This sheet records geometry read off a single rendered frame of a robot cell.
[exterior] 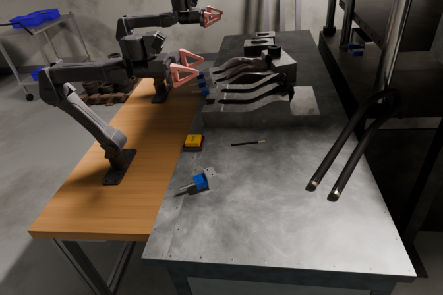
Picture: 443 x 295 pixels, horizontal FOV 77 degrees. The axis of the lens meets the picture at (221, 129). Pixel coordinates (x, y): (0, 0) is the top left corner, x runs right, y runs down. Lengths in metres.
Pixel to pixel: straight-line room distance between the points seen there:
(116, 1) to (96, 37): 0.64
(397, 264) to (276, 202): 0.34
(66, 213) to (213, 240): 0.52
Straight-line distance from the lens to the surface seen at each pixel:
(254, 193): 0.96
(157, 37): 0.84
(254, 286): 0.96
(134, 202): 1.03
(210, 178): 0.95
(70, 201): 1.15
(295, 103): 1.30
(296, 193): 0.96
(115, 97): 3.52
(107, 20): 4.52
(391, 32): 1.28
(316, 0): 4.06
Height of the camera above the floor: 1.51
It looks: 35 degrees down
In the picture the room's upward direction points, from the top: 8 degrees counter-clockwise
